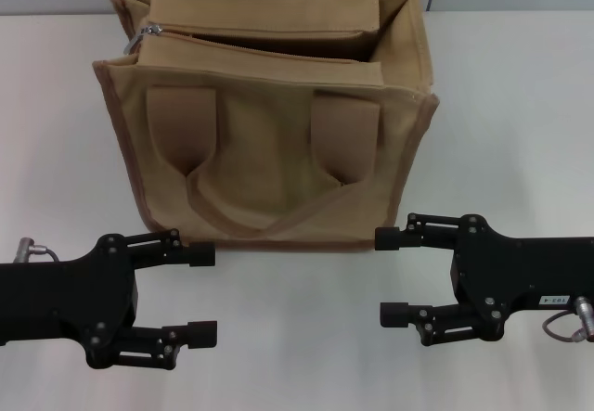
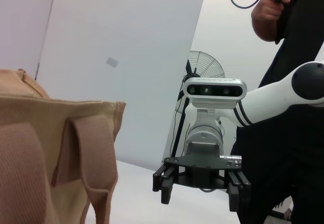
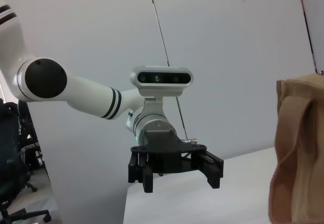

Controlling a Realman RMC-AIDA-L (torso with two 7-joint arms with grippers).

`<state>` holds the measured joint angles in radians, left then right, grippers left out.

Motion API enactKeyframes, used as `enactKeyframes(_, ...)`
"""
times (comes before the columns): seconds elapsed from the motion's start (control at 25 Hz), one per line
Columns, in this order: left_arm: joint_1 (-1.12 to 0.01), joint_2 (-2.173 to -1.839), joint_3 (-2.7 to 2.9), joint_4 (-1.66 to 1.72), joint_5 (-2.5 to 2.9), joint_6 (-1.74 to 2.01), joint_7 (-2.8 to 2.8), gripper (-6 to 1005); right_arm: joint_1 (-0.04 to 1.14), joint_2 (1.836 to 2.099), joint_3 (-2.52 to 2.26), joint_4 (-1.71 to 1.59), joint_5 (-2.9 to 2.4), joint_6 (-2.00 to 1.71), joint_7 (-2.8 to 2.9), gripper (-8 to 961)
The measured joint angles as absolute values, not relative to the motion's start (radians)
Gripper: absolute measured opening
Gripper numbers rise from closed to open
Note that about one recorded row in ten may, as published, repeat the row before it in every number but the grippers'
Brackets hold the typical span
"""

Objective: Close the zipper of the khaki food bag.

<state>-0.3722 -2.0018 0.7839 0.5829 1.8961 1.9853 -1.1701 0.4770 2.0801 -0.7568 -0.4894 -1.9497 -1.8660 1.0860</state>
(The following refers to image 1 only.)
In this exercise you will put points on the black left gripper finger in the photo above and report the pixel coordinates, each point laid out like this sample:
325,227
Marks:
202,254
204,333

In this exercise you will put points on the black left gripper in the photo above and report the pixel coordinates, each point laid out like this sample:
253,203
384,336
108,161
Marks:
55,299

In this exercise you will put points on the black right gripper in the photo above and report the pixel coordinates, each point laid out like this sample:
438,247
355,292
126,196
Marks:
510,272

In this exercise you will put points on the khaki canvas food bag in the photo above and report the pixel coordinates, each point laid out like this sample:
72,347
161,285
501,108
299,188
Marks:
260,151

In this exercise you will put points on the silver metal zipper pull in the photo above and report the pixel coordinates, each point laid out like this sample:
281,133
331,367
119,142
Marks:
133,40

